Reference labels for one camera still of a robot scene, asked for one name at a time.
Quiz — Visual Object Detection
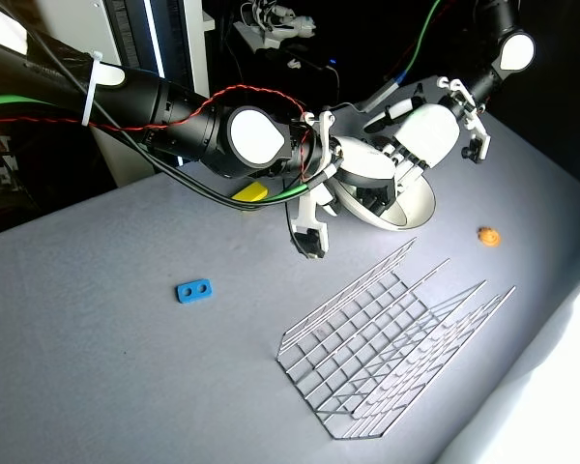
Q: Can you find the orange swirl cookie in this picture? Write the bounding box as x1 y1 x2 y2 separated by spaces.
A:
477 225 502 248

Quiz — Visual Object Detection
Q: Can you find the black box device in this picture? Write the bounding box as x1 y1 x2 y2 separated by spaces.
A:
265 43 342 105

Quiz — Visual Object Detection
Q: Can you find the yellow flat block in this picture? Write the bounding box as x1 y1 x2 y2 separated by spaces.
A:
231 181 270 203

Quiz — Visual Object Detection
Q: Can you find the all white plate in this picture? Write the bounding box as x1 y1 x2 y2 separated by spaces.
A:
345 176 437 231

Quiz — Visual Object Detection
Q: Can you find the white device with wires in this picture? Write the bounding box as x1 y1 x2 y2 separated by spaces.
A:
234 0 319 49

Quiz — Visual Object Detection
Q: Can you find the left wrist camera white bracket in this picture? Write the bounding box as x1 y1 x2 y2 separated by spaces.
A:
437 76 492 163

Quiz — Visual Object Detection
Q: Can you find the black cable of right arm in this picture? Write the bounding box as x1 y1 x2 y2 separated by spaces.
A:
0 0 339 212

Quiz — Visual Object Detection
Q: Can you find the green cable of left arm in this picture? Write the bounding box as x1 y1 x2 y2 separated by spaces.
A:
360 0 447 111

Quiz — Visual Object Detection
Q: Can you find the green cable of arm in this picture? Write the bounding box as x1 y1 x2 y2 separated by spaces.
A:
0 94 342 207
360 0 447 111

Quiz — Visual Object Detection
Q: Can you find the red black twisted cable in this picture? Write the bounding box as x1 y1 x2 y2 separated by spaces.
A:
0 84 323 178

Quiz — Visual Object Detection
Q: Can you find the silver wire dish rack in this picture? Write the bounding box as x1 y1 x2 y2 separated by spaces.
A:
274 236 517 441

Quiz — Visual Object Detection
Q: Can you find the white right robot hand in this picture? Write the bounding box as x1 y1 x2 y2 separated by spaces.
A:
331 136 398 218

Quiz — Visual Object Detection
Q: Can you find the green cable of right arm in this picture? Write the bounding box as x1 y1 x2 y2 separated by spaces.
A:
0 94 342 207

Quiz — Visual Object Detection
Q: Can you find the blue block with two holes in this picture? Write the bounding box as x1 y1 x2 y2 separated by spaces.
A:
175 277 215 305

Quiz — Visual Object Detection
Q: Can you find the white zip tie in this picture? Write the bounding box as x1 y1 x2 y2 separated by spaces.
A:
80 50 105 128

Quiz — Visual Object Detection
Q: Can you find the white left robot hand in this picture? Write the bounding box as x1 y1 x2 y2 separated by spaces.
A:
364 99 461 194

